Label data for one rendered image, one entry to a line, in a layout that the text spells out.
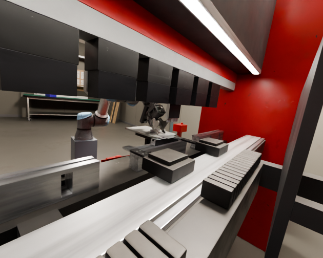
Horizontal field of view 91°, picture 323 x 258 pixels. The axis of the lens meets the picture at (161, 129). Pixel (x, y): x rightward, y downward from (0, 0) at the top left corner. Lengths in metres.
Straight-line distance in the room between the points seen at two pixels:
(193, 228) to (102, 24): 0.52
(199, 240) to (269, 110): 1.36
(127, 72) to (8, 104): 7.34
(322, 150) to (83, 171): 3.08
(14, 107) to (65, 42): 7.36
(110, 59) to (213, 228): 0.49
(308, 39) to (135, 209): 1.54
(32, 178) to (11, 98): 7.31
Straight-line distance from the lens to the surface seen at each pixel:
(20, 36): 0.46
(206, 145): 0.71
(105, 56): 0.53
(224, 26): 0.69
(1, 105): 7.83
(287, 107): 1.54
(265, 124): 1.55
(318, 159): 3.24
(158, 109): 0.87
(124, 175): 0.68
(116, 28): 0.57
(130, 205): 0.35
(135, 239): 0.21
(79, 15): 0.52
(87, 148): 1.52
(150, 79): 0.64
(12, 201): 0.53
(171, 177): 0.42
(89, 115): 1.50
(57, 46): 0.48
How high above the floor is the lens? 1.19
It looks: 11 degrees down
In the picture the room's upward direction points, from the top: 6 degrees clockwise
